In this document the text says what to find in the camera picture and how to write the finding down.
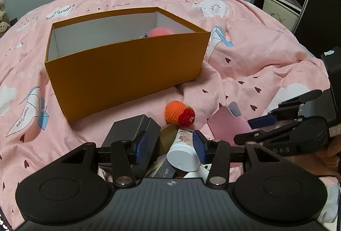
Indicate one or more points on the pink card pouch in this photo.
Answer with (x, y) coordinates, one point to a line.
(226, 124)

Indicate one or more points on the orange cardboard box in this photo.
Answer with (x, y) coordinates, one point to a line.
(120, 73)

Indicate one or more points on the gold box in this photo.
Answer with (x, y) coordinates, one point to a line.
(167, 137)

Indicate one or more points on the white cream tube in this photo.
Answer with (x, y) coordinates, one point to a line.
(183, 156)

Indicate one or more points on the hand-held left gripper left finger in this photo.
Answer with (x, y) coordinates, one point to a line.
(140, 147)

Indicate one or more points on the plush toys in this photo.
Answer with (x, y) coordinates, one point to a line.
(3, 23)

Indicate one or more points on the pink ball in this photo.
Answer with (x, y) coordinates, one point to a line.
(159, 32)

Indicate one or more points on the person's right hand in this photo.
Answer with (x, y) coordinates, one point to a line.
(327, 160)

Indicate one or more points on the orange crochet fruit red flower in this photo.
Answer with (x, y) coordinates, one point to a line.
(174, 111)

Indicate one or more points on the black box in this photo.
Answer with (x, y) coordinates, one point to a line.
(125, 128)

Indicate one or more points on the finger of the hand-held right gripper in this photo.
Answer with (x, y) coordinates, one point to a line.
(262, 121)
(266, 136)

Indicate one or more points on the printed pink blanket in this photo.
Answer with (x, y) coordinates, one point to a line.
(253, 47)

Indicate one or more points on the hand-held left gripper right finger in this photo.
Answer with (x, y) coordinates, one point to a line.
(199, 148)

